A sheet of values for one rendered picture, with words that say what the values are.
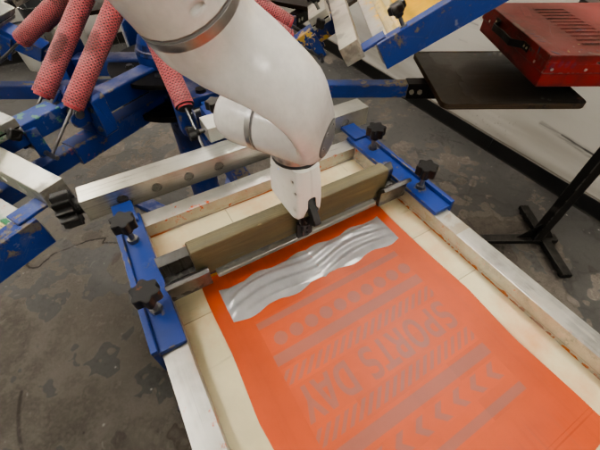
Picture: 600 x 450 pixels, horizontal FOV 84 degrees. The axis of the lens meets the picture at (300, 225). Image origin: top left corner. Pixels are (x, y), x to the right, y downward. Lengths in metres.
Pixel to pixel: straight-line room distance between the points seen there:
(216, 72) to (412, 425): 0.49
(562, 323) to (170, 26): 0.64
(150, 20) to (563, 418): 0.66
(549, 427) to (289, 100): 0.55
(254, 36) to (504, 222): 2.14
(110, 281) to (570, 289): 2.34
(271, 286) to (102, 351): 1.29
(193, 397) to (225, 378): 0.06
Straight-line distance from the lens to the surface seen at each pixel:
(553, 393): 0.66
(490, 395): 0.61
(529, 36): 1.33
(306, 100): 0.31
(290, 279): 0.61
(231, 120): 0.40
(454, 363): 0.60
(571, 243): 2.43
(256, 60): 0.29
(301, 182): 0.50
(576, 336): 0.68
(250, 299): 0.60
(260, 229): 0.57
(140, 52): 1.26
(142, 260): 0.65
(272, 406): 0.54
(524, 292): 0.68
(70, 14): 1.18
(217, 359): 0.57
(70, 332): 1.93
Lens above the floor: 1.48
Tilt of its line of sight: 49 degrees down
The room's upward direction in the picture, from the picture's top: straight up
